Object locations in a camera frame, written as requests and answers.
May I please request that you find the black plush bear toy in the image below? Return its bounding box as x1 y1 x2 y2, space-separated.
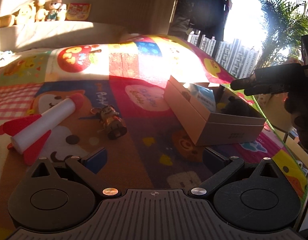
221 96 251 117

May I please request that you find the red white foam rocket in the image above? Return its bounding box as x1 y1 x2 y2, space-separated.
0 93 84 166

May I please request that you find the beige cardboard box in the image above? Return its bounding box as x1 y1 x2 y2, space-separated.
164 76 265 146

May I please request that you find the white chair with clothes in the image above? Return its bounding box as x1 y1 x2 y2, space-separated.
255 93 294 136

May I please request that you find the colourful cartoon play mat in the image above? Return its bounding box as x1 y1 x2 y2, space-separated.
0 35 308 239

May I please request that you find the yellow plush toy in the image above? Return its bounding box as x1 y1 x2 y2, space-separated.
0 0 48 28

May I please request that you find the pink picture card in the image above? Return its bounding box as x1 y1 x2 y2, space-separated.
66 3 91 21

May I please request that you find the blue white snack bag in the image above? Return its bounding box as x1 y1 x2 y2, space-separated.
188 83 216 112

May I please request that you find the green potted palm plant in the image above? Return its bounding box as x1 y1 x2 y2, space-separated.
255 0 308 69

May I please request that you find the small wind-up robot toy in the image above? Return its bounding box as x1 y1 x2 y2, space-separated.
91 105 127 140

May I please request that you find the teddy bear with blue outfit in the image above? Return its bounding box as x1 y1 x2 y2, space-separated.
46 0 62 21

